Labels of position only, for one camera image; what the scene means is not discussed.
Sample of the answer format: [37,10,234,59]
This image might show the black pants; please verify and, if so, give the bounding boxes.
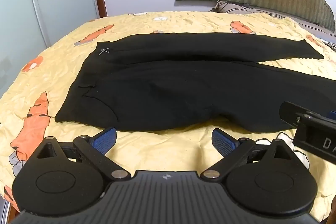
[55,33,335,132]

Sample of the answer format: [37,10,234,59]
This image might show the yellow carrot print bedsheet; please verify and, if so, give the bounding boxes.
[1,12,335,205]

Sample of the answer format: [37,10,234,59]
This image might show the patterned pillow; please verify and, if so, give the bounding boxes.
[211,1,335,43]

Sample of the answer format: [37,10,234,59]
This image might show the frosted glass wardrobe door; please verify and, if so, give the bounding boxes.
[1,0,99,93]

